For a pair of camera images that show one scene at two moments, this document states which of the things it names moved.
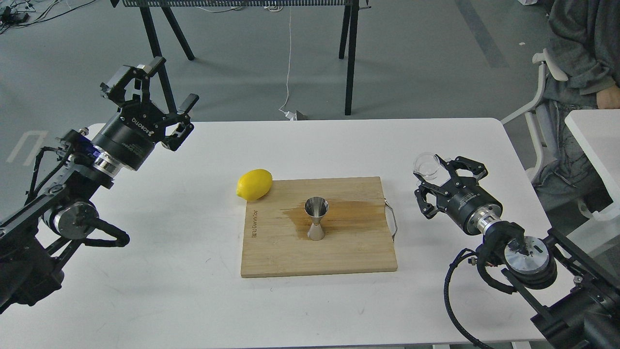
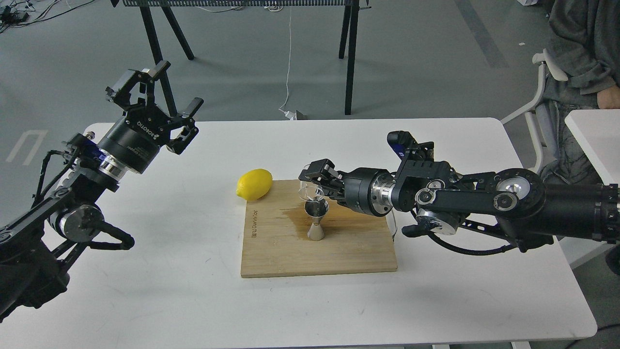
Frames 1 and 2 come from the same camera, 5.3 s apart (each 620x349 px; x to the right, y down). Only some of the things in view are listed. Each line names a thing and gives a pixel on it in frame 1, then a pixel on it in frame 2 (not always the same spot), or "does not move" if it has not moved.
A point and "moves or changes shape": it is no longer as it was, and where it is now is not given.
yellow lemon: [254, 184] does not move
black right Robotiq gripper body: [471, 206] to [370, 190]
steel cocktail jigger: [316, 207] does not move
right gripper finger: [429, 210] to [335, 193]
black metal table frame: [348, 41] does not move
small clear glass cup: [426, 165] moves or changes shape
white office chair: [543, 120] does not move
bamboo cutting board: [357, 237] does not move
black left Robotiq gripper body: [131, 139] does not move
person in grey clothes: [583, 38] does not move
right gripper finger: [450, 167] to [323, 170]
